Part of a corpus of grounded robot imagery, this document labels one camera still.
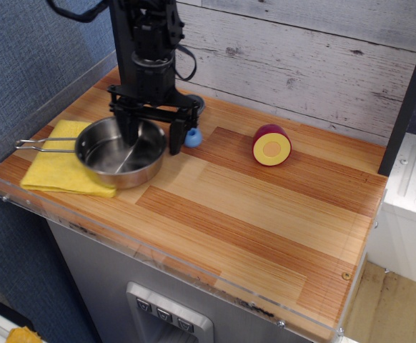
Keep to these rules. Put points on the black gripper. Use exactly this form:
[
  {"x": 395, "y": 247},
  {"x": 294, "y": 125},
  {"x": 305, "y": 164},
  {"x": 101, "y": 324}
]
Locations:
[{"x": 151, "y": 93}]

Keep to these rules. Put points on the blue and grey toy spoon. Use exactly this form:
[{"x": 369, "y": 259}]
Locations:
[{"x": 193, "y": 137}]

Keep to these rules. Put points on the stainless steel pot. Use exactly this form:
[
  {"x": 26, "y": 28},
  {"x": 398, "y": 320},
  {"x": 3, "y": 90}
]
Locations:
[{"x": 113, "y": 163}]

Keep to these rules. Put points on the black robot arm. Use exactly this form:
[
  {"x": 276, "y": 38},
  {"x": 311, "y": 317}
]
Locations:
[{"x": 147, "y": 35}]

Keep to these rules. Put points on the yellow object bottom left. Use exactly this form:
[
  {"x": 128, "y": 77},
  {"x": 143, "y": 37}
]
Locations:
[{"x": 23, "y": 335}]

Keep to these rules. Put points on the yellow cloth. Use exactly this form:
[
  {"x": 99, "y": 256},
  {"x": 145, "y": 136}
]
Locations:
[{"x": 59, "y": 170}]

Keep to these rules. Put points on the red and yellow toy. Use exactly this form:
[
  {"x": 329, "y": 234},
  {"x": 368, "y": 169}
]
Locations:
[{"x": 271, "y": 146}]

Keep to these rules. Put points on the grey cabinet with dispenser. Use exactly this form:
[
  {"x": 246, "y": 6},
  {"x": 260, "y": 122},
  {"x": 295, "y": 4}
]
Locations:
[{"x": 131, "y": 299}]

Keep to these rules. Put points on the white appliance at right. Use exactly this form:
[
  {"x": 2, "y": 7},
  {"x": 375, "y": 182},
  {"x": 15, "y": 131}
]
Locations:
[{"x": 392, "y": 242}]

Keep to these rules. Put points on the black left frame post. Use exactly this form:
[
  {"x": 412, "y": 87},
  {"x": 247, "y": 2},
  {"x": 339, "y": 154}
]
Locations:
[{"x": 123, "y": 44}]

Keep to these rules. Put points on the black frame post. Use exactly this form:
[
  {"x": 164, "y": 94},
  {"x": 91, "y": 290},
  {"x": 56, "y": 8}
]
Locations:
[
  {"x": 400, "y": 128},
  {"x": 123, "y": 44}
]

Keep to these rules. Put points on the black right frame post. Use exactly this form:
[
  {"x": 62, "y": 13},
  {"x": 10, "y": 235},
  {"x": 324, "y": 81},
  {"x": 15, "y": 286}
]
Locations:
[{"x": 400, "y": 128}]

